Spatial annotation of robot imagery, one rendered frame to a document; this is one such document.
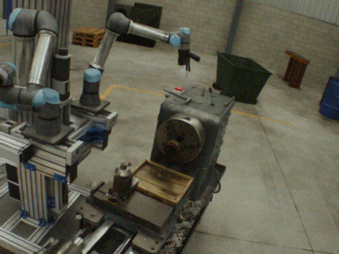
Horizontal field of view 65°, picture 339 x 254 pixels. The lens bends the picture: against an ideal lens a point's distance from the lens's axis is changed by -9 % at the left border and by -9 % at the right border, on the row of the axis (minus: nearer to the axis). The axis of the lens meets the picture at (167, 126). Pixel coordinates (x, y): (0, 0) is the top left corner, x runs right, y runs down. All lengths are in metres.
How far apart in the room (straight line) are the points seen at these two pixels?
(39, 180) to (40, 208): 0.27
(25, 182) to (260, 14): 10.74
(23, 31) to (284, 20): 11.16
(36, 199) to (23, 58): 1.15
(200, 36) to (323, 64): 5.21
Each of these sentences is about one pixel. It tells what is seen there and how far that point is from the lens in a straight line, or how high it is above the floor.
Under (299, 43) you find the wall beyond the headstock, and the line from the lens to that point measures 12.37.
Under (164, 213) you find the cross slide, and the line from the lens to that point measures 1.48.
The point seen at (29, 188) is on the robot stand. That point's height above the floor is 0.52.
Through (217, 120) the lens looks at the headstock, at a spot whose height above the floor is 1.24.
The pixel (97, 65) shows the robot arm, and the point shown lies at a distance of 2.08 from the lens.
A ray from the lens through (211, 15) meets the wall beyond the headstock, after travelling 11.64.
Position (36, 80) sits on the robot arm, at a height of 1.54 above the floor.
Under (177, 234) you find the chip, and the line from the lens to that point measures 1.95.
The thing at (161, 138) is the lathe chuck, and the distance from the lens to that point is 1.95.
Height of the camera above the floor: 1.97
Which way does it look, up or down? 25 degrees down
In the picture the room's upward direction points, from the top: 12 degrees clockwise
